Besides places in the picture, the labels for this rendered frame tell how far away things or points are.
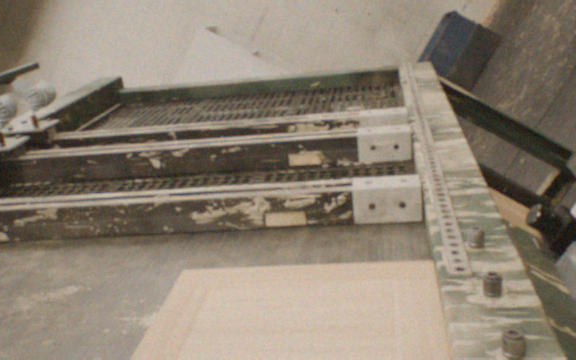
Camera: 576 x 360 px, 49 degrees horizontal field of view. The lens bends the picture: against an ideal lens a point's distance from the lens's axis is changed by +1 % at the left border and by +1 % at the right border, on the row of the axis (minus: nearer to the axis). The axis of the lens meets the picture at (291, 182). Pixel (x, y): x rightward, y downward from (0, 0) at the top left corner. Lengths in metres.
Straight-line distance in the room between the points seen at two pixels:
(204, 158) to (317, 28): 4.61
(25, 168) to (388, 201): 0.99
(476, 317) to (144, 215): 0.70
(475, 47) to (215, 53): 2.00
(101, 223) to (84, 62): 5.35
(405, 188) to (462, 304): 0.37
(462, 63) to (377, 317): 4.38
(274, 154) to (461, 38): 3.75
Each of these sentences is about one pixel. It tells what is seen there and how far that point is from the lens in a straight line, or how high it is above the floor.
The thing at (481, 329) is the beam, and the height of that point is 0.88.
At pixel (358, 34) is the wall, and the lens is 6.12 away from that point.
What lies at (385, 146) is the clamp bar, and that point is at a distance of 1.51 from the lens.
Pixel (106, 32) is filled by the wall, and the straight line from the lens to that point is 6.52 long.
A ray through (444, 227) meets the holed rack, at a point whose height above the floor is 0.89.
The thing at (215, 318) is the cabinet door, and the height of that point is 1.15.
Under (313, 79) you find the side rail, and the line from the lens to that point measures 2.42.
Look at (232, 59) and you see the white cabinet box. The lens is 4.80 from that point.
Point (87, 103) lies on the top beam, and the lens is 2.38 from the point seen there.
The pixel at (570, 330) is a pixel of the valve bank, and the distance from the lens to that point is 0.85.
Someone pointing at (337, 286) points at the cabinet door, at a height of 1.01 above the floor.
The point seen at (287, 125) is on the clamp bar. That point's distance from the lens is 1.70.
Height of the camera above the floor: 1.20
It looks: 4 degrees down
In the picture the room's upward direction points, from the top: 62 degrees counter-clockwise
